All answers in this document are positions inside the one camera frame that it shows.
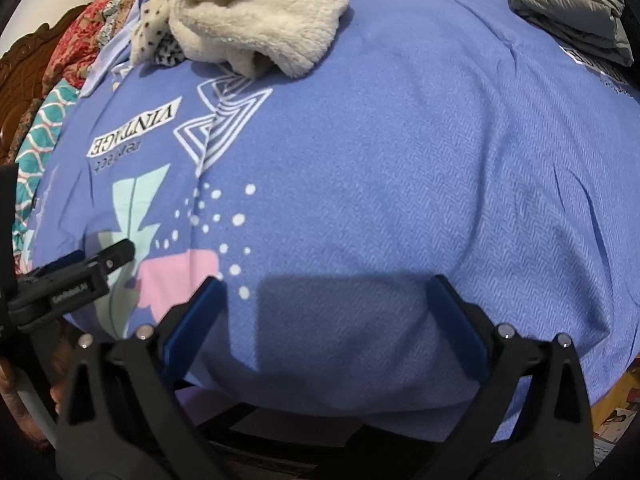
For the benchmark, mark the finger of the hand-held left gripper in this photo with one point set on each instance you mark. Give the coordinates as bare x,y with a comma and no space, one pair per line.
117,255

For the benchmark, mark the carved wooden headboard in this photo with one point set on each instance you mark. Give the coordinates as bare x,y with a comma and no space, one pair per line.
20,75

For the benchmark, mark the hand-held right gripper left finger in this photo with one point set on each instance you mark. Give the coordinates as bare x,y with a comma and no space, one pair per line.
197,322

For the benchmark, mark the printed paper on floor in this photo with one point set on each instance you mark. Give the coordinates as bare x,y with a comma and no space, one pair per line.
617,425

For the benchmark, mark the white fleece spotted garment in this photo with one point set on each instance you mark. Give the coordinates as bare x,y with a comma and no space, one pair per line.
260,15

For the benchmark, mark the red floral quilt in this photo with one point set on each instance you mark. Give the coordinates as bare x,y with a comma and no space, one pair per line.
75,45

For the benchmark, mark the blue printed bed sheet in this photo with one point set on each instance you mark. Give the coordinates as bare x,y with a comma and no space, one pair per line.
400,160

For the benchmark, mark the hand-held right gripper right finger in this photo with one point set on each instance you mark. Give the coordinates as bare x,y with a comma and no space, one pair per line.
460,325

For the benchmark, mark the grey padded jacket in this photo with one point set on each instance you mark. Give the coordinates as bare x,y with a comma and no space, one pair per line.
560,0

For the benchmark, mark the teal patterned blanket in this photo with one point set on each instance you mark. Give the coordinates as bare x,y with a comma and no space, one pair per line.
40,135

